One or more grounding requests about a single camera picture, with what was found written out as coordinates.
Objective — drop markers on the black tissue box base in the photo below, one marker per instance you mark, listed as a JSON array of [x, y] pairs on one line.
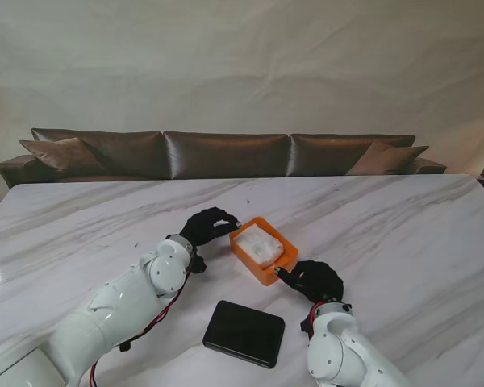
[[244, 334]]

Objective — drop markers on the orange plastic tissue box cover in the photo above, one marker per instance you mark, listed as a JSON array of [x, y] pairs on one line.
[[252, 266]]

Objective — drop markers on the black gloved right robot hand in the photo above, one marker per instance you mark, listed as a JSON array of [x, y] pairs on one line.
[[318, 280]]

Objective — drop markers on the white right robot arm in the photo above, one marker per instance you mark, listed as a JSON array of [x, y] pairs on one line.
[[347, 350]]

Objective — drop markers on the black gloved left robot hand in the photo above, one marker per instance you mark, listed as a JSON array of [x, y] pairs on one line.
[[203, 230]]

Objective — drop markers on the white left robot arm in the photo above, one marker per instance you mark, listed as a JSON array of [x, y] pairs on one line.
[[105, 314]]

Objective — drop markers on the brown throw pillow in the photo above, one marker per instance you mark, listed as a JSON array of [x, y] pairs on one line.
[[387, 159], [64, 155]]

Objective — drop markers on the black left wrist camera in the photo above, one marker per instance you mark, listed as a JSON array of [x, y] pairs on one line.
[[199, 266]]

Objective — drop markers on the white green tissue pack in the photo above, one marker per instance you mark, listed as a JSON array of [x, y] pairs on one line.
[[258, 244]]

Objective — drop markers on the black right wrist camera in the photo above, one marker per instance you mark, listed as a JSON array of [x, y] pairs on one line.
[[305, 325]]

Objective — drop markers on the brown leather sofa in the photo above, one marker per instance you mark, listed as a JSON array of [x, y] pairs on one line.
[[226, 155]]

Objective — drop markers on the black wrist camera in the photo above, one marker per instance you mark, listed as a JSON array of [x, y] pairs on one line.
[[199, 266], [305, 325]]

